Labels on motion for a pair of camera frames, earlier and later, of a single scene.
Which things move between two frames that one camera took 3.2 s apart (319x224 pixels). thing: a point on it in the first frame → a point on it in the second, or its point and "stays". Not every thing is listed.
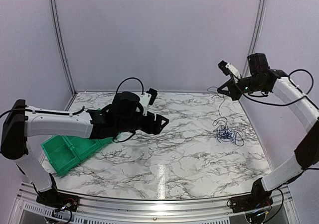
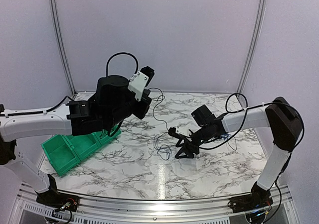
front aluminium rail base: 279,208 stays
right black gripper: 231,86 → 184,150
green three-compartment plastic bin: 64,152 stays
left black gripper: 157,128 → 141,113
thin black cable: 220,106 → 161,120
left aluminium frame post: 60,37 stays
